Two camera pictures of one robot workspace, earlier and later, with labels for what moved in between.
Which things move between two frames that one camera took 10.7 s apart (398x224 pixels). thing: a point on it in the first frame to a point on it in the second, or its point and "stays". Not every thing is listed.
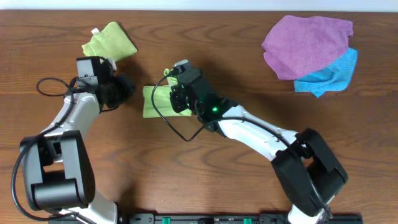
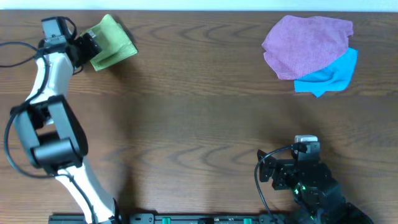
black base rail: [232, 218] stays
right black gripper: [175, 98] to [283, 168]
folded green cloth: [112, 43] stays
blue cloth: [336, 77] stays
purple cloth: [296, 46] stays
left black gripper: [125, 86] to [90, 45]
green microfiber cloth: [161, 99] to [115, 43]
